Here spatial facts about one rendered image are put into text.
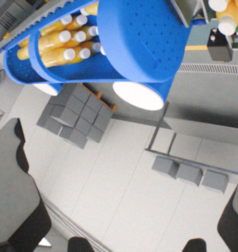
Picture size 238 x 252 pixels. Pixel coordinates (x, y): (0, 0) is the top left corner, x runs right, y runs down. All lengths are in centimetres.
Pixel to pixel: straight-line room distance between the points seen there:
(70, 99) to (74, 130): 61
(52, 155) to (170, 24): 602
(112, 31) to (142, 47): 8
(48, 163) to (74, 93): 298
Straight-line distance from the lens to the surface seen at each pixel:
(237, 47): 68
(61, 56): 75
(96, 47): 81
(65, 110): 391
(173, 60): 56
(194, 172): 296
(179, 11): 53
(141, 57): 44
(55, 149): 638
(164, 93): 102
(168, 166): 311
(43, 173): 642
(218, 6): 45
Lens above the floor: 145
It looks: 14 degrees down
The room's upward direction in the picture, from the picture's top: 155 degrees counter-clockwise
